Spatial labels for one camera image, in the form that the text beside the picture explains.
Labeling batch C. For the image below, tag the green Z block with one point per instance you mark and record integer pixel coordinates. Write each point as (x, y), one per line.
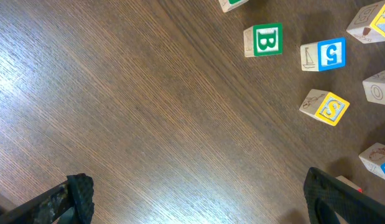
(374, 88)

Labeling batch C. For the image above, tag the red U block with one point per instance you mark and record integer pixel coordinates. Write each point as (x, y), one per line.
(349, 183)

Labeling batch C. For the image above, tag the green B block right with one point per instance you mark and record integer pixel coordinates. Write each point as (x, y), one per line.
(263, 40)

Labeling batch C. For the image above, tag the yellow block upper left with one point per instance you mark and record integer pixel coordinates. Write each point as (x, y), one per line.
(368, 26)

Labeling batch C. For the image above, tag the green b block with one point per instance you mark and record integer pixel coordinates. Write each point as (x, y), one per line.
(263, 40)
(228, 5)

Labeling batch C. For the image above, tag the blue T block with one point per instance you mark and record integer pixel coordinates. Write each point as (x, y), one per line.
(373, 159)

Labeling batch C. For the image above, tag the green B block left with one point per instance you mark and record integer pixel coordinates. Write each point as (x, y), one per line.
(228, 5)

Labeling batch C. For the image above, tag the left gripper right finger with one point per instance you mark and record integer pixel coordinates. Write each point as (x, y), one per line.
(329, 198)

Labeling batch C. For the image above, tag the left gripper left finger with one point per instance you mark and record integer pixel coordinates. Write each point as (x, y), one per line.
(68, 202)

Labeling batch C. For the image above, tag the yellow S block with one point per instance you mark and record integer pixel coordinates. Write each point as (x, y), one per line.
(324, 106)

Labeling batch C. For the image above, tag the blue 5 block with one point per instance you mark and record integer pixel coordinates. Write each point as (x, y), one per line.
(323, 55)

